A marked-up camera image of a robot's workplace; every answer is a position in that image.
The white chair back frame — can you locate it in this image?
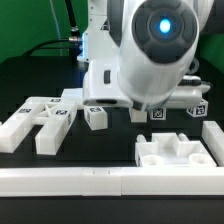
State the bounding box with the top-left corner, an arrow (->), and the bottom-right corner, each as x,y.
0,97 -> 83,155

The black cable on table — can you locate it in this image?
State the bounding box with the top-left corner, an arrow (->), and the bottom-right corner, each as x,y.
22,37 -> 83,57

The white chair seat part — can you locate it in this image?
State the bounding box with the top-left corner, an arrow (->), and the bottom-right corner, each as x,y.
135,133 -> 216,167

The black hanging cable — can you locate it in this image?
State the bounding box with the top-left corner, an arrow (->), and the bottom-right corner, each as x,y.
64,0 -> 80,38

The white rail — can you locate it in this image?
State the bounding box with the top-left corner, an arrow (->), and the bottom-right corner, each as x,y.
202,121 -> 224,167
0,167 -> 224,197

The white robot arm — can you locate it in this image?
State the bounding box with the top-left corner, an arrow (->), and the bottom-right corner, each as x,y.
82,0 -> 214,111

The white front rail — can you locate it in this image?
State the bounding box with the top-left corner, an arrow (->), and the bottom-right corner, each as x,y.
0,167 -> 224,197

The white right rail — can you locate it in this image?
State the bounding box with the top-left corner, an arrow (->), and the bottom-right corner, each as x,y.
202,121 -> 224,167

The white marker base plate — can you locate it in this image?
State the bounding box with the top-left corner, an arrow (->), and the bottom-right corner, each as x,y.
61,88 -> 83,110

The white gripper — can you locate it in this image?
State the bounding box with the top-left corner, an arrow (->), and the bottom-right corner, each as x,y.
82,59 -> 212,110

